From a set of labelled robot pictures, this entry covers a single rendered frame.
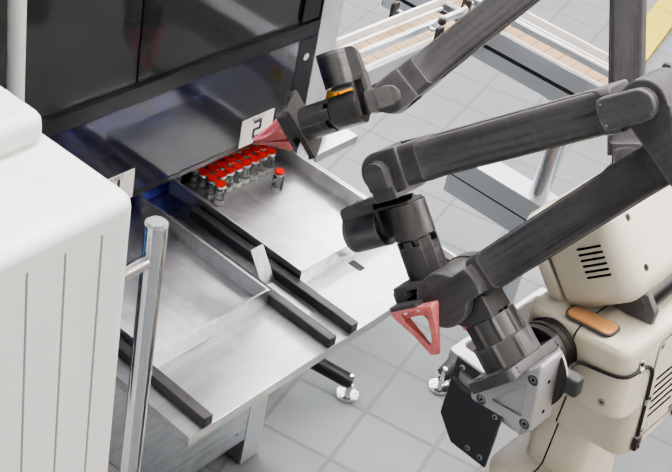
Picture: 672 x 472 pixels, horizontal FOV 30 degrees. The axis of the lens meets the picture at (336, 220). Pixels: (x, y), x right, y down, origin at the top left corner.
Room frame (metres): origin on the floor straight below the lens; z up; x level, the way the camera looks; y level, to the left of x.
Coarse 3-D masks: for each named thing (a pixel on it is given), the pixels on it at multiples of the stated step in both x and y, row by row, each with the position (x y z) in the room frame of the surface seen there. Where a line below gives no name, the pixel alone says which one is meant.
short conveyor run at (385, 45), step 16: (432, 0) 2.74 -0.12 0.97; (400, 16) 2.63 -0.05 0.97; (416, 16) 2.72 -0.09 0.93; (432, 16) 2.74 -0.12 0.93; (448, 16) 2.68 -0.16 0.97; (352, 32) 2.50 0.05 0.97; (368, 32) 2.54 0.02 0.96; (384, 32) 2.60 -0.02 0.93; (400, 32) 2.62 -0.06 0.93; (416, 32) 2.58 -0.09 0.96; (432, 32) 2.66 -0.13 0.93; (336, 48) 2.48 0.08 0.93; (368, 48) 2.44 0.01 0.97; (384, 48) 2.48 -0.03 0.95; (400, 48) 2.54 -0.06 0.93; (416, 48) 2.55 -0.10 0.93; (368, 64) 2.44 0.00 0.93; (384, 64) 2.45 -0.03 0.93; (400, 64) 2.50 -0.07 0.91
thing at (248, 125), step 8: (264, 112) 1.96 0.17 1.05; (272, 112) 1.98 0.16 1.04; (248, 120) 1.93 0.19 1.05; (264, 120) 1.97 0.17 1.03; (272, 120) 1.99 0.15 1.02; (248, 128) 1.93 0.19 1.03; (264, 128) 1.97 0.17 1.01; (240, 136) 1.92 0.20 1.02; (248, 136) 1.94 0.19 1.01; (240, 144) 1.92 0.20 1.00; (248, 144) 1.94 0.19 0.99
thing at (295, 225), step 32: (288, 160) 2.06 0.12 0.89; (192, 192) 1.86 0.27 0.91; (256, 192) 1.95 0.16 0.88; (288, 192) 1.97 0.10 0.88; (320, 192) 1.99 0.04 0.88; (352, 192) 1.97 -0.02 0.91; (224, 224) 1.81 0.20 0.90; (256, 224) 1.85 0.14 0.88; (288, 224) 1.87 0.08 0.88; (320, 224) 1.89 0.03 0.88; (288, 256) 1.77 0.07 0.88; (320, 256) 1.79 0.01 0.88
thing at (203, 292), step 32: (128, 256) 1.68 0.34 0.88; (192, 256) 1.72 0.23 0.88; (224, 256) 1.69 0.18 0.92; (128, 288) 1.60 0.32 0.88; (192, 288) 1.63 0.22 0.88; (224, 288) 1.65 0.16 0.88; (256, 288) 1.64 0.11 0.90; (128, 320) 1.52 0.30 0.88; (160, 320) 1.54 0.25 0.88; (192, 320) 1.55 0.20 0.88; (224, 320) 1.55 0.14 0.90; (160, 352) 1.43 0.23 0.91
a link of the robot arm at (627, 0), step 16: (624, 0) 1.80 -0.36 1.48; (640, 0) 1.80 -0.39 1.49; (624, 16) 1.79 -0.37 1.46; (640, 16) 1.79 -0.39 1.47; (624, 32) 1.78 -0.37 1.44; (640, 32) 1.78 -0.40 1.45; (624, 48) 1.76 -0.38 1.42; (640, 48) 1.76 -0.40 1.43; (608, 64) 1.77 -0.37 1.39; (624, 64) 1.75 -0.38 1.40; (640, 64) 1.75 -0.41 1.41; (608, 80) 1.75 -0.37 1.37; (608, 144) 1.69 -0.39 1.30; (624, 144) 1.68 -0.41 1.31; (640, 144) 1.68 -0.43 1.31
